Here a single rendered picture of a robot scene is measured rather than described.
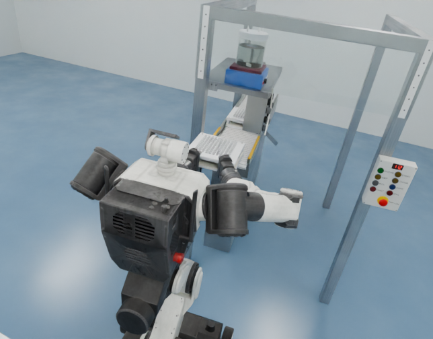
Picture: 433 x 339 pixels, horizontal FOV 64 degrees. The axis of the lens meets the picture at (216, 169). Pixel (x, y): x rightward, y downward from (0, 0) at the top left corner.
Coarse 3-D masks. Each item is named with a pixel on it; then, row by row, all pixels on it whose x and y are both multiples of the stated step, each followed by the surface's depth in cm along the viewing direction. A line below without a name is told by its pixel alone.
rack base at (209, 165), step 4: (240, 156) 173; (200, 160) 165; (240, 160) 173; (200, 164) 161; (204, 164) 162; (208, 164) 162; (212, 164) 163; (216, 164) 163; (236, 164) 165; (208, 168) 161; (212, 168) 161; (216, 168) 160; (236, 168) 166
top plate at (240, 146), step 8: (200, 136) 177; (216, 136) 179; (192, 144) 168; (240, 144) 174; (224, 152) 165; (232, 152) 166; (240, 152) 167; (208, 160) 159; (216, 160) 158; (232, 160) 159
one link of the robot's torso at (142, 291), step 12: (132, 276) 112; (144, 276) 111; (132, 288) 111; (144, 288) 110; (156, 288) 110; (132, 300) 109; (144, 300) 109; (156, 300) 109; (120, 312) 107; (132, 312) 105; (144, 312) 107; (156, 312) 110; (120, 324) 110; (132, 324) 108; (144, 324) 106
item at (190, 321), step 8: (184, 320) 181; (192, 320) 182; (200, 320) 182; (208, 320) 180; (152, 328) 178; (184, 328) 177; (192, 328) 178; (200, 328) 176; (208, 328) 174; (216, 328) 177; (128, 336) 172; (136, 336) 173; (184, 336) 174; (192, 336) 174; (200, 336) 174; (208, 336) 173; (216, 336) 173
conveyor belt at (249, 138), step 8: (224, 128) 240; (232, 128) 242; (224, 136) 230; (232, 136) 232; (240, 136) 233; (248, 136) 234; (256, 136) 236; (248, 144) 224; (248, 152) 214; (240, 168) 204
